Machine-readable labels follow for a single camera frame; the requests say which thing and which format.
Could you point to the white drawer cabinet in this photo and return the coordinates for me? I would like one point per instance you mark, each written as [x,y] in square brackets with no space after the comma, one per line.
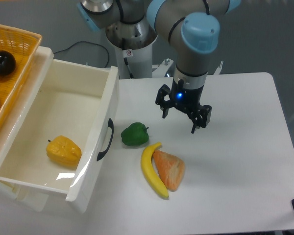
[39,67]

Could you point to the black glossy ball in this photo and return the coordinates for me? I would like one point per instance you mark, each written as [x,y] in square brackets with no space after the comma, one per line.
[7,63]

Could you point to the white table clamp bracket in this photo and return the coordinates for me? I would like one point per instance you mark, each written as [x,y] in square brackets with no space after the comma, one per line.
[165,69]

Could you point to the yellow banana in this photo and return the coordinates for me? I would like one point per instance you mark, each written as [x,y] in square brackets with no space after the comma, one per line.
[149,173]

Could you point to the dark blue drawer handle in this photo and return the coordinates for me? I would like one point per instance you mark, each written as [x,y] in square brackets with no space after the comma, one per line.
[107,140]

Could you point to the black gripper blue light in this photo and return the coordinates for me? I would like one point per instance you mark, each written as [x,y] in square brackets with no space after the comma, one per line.
[185,100]

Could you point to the white open upper drawer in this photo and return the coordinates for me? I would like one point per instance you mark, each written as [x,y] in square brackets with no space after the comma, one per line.
[75,101]

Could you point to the yellow bell pepper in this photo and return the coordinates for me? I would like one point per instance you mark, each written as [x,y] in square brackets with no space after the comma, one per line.
[63,151]

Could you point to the orange woven plastic basket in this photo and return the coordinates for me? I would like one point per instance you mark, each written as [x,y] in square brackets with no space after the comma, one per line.
[17,49]

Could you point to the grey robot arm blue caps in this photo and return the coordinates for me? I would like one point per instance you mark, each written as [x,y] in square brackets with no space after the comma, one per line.
[189,26]

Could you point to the orange bread wedge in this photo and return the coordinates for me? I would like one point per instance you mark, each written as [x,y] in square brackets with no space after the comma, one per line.
[171,169]

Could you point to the green bell pepper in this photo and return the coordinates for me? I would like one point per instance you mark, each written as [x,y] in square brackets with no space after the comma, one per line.
[135,134]

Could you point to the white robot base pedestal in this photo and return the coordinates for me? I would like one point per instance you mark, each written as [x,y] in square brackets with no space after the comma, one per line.
[133,48]

